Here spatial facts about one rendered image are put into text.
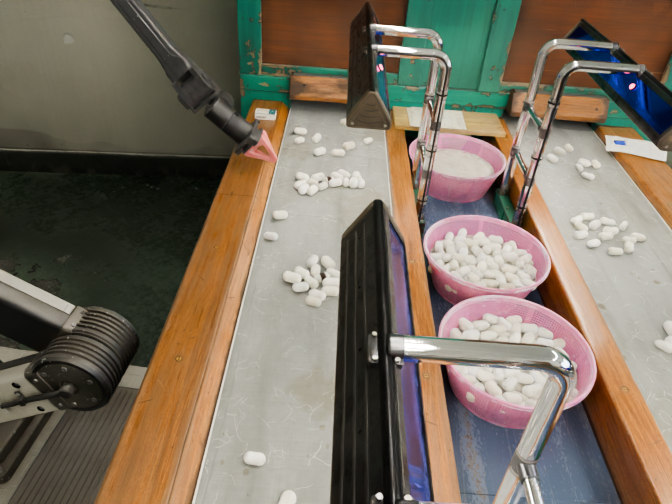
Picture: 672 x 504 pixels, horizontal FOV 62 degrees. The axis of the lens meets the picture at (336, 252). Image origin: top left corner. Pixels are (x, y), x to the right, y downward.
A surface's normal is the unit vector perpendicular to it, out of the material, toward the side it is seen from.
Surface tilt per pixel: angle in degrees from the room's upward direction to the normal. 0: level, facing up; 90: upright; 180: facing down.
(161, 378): 0
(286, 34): 90
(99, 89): 90
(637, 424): 0
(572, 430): 0
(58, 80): 90
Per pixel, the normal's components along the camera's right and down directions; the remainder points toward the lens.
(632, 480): -1.00, -0.07
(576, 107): 0.00, 0.22
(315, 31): -0.03, 0.59
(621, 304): 0.07, -0.80
